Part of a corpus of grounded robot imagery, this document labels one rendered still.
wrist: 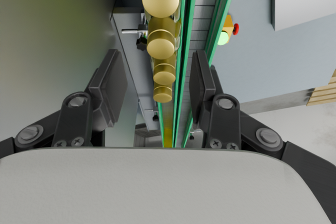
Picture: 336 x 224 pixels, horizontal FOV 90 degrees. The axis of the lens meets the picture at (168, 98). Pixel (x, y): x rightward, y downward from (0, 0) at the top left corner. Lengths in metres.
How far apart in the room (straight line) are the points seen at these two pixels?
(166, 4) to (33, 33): 0.13
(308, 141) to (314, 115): 0.43
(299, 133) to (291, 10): 2.78
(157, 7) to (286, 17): 0.61
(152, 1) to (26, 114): 0.15
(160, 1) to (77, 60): 0.15
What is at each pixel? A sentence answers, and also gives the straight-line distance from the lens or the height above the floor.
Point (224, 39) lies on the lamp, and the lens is 0.63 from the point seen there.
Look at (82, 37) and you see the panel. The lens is 0.30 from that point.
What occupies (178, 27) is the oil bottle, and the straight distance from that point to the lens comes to 0.30.
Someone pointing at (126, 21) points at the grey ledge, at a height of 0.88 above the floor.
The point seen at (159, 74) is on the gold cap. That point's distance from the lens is 0.24.
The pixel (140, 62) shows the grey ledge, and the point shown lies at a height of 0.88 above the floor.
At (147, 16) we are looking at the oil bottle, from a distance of 0.27.
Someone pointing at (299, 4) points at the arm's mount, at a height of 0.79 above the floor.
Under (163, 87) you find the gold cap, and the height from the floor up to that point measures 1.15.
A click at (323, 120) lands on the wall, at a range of 3.49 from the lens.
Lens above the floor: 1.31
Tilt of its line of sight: 30 degrees down
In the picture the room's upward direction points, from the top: 179 degrees counter-clockwise
